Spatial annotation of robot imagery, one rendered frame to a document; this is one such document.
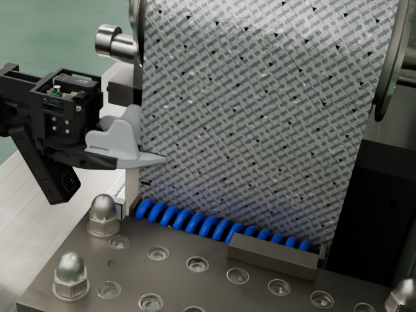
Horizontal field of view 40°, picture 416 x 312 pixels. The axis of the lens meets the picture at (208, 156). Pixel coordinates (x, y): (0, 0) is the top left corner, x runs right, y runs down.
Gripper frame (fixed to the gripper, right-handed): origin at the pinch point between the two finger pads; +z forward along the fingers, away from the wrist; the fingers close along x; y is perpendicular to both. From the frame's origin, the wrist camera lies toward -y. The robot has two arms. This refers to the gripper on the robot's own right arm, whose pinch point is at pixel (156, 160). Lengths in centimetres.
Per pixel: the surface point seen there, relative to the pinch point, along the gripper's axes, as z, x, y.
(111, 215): -2.2, -7.5, -3.4
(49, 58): -147, 228, -109
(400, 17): 21.9, 2.4, 20.7
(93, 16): -156, 305, -108
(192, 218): 5.6, -2.8, -4.7
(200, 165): 5.3, -0.2, 0.9
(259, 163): 11.7, -0.3, 3.1
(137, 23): -2.5, -1.2, 16.3
